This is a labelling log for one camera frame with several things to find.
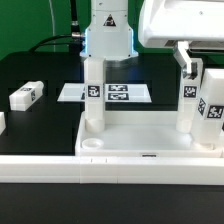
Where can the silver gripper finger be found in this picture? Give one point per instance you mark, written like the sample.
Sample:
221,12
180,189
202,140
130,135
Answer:
188,66

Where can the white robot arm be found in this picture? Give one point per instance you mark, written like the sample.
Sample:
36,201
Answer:
182,25

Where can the white marker base plate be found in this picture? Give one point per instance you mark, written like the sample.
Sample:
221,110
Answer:
133,93

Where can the white desk top tray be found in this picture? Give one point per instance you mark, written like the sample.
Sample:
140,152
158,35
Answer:
140,134

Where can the white block at left edge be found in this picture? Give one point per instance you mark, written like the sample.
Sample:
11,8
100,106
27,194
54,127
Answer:
2,122

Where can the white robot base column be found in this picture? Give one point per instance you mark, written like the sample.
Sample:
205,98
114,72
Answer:
109,34

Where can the white front fence bar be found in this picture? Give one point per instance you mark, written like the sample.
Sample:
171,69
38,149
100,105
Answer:
111,170

